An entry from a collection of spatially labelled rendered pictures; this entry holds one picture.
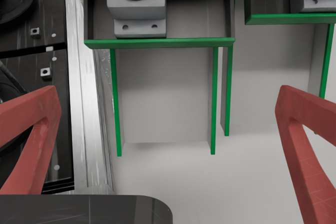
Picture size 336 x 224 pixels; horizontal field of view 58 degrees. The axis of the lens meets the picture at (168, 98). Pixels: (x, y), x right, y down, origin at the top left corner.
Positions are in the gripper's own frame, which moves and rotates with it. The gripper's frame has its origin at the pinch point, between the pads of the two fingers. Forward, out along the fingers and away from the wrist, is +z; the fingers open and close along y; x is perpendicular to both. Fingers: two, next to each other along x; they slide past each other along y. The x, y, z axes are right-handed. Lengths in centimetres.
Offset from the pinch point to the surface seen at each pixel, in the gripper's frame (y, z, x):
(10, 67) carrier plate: 27.8, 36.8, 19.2
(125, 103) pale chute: 6.0, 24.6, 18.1
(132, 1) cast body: 2.6, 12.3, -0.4
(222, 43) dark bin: -4.9, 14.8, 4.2
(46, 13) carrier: 24, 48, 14
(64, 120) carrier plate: 16.6, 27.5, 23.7
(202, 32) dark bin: -3.2, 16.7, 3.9
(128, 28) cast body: 3.2, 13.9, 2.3
